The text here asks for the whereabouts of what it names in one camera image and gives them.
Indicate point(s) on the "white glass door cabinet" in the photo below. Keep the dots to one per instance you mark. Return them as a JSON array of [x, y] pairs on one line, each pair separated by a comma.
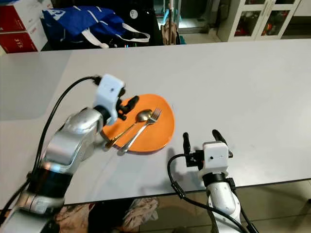
[[255, 19]]

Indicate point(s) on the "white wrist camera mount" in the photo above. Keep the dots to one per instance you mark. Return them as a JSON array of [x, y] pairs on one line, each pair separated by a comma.
[[217, 156], [108, 92]]

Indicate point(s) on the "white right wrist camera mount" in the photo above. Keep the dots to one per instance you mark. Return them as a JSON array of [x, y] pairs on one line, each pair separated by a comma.
[[217, 156]]

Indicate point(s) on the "silver metal fork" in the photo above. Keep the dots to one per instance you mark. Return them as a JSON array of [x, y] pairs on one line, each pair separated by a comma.
[[146, 126]]

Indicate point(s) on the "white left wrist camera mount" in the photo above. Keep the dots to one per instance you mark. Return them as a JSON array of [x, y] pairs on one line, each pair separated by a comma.
[[108, 92]]

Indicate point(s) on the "gold metal spoon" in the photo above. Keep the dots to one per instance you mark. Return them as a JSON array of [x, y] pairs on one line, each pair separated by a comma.
[[144, 116]]

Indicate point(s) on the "beige patterned cloth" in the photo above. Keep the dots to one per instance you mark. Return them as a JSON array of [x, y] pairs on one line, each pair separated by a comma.
[[141, 213]]

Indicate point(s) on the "round orange plate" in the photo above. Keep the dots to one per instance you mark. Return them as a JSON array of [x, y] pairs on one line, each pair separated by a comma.
[[158, 133]]

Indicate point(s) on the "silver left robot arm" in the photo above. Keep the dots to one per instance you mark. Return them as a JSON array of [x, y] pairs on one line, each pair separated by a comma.
[[70, 138]]

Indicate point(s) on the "small red white cardboard box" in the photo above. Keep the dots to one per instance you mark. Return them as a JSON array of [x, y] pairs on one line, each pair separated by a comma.
[[17, 42]]

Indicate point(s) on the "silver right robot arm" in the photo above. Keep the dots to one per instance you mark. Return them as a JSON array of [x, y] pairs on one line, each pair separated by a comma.
[[226, 201]]

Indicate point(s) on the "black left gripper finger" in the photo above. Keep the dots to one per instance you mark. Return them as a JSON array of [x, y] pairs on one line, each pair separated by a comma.
[[132, 103]]

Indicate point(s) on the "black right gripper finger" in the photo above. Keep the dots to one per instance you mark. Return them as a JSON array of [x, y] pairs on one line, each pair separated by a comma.
[[186, 143], [218, 136]]

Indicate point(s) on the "large red white cardboard box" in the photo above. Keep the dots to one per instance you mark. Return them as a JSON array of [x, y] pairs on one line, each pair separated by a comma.
[[19, 14]]

